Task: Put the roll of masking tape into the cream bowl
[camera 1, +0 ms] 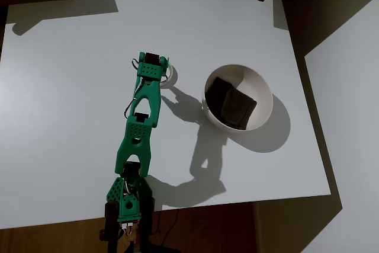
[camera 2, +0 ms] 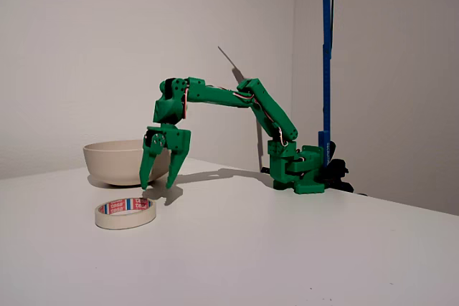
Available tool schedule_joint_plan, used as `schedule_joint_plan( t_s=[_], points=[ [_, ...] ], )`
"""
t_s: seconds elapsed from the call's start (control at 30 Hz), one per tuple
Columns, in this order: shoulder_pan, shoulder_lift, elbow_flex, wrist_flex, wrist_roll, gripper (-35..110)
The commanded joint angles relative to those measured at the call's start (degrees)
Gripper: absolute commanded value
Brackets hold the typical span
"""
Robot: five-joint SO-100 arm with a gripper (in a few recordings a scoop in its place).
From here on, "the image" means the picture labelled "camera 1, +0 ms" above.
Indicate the beige round bowl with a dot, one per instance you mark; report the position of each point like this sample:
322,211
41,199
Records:
262,93

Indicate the small white cup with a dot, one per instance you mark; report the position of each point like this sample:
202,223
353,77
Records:
172,73

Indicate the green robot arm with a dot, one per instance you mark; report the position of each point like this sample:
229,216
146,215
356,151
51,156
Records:
136,134

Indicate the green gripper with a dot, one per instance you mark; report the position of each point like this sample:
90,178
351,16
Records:
167,73

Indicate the dark folded cloth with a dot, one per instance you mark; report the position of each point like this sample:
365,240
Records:
237,108

